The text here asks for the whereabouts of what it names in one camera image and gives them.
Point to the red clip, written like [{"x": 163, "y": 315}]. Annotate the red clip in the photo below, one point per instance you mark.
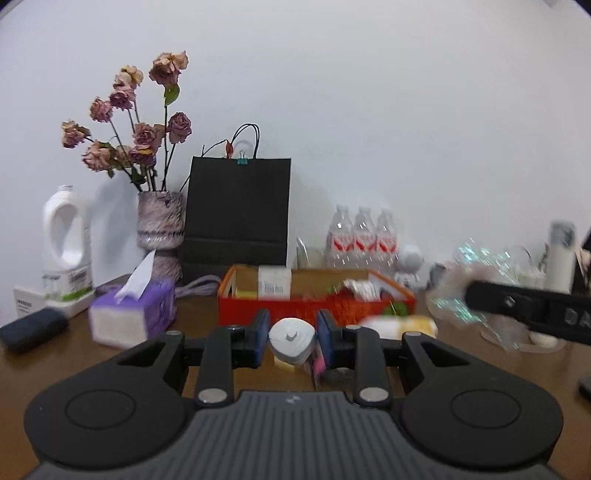
[{"x": 227, "y": 147}]

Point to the small pinkish plastic bag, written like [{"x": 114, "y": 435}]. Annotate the small pinkish plastic bag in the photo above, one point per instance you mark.
[{"x": 316, "y": 367}]

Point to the clear glass cup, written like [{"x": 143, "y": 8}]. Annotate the clear glass cup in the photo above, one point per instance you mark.
[{"x": 311, "y": 256}]

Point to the dark blue case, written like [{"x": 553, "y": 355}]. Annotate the dark blue case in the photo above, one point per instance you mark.
[{"x": 32, "y": 328}]

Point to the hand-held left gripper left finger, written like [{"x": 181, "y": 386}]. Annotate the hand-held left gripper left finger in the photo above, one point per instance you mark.
[{"x": 261, "y": 337}]

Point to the small white carton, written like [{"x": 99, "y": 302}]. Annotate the small white carton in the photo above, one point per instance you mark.
[{"x": 274, "y": 281}]

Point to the white detergent jug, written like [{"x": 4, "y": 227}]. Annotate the white detergent jug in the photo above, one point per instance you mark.
[{"x": 76, "y": 258}]

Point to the teal binder clip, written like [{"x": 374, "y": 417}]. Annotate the teal binder clip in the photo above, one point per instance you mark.
[{"x": 241, "y": 159}]

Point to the dried pink flowers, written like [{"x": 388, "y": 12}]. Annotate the dried pink flowers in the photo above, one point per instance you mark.
[{"x": 143, "y": 134}]

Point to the flat white box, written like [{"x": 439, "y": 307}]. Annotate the flat white box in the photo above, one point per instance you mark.
[{"x": 41, "y": 304}]

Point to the iridescent plastic wrap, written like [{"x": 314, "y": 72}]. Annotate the iridescent plastic wrap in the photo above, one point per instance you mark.
[{"x": 455, "y": 300}]

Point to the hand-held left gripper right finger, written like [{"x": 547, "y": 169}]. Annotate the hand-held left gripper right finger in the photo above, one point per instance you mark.
[{"x": 325, "y": 337}]

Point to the purple tissue pack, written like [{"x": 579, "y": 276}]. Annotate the purple tissue pack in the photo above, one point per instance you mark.
[{"x": 152, "y": 304}]

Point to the small white round fan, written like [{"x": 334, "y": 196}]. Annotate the small white round fan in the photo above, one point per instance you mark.
[{"x": 410, "y": 263}]

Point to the white and yellow plush toy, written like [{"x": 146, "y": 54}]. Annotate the white and yellow plush toy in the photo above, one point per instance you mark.
[{"x": 406, "y": 326}]

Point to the orange cardboard box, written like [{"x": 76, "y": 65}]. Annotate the orange cardboard box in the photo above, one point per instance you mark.
[{"x": 300, "y": 314}]

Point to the black paper bag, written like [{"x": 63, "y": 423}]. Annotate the black paper bag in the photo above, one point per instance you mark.
[{"x": 235, "y": 207}]

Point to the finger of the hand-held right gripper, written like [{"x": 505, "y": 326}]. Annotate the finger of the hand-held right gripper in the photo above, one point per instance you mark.
[{"x": 489, "y": 297}]

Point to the clear water bottle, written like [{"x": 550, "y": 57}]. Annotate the clear water bottle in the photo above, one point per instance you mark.
[
  {"x": 340, "y": 240},
  {"x": 387, "y": 242},
  {"x": 364, "y": 240}
]

